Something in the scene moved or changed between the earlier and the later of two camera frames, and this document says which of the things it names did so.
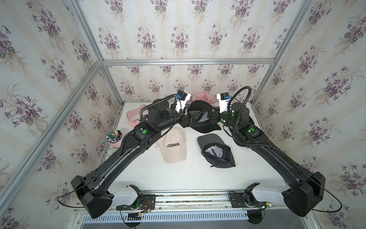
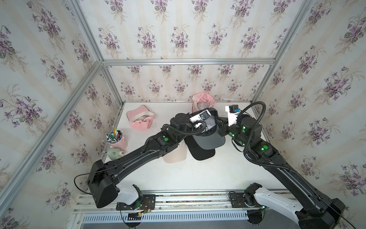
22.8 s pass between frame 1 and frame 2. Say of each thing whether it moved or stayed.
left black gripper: moved
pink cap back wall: stayed
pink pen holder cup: stayed
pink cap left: stayed
